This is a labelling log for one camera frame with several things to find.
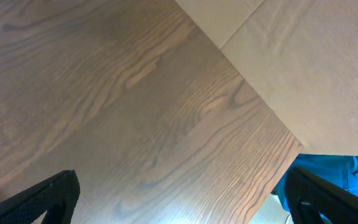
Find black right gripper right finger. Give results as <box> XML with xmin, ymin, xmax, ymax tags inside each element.
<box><xmin>284</xmin><ymin>167</ymin><xmax>358</xmax><ymax>224</ymax></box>

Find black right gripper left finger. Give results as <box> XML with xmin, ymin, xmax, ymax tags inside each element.
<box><xmin>0</xmin><ymin>170</ymin><xmax>80</xmax><ymax>224</ymax></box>

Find cardboard box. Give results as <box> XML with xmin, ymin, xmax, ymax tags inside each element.
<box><xmin>179</xmin><ymin>0</ymin><xmax>358</xmax><ymax>156</ymax></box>

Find blue printed bag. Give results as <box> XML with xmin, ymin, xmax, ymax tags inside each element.
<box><xmin>273</xmin><ymin>154</ymin><xmax>358</xmax><ymax>223</ymax></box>

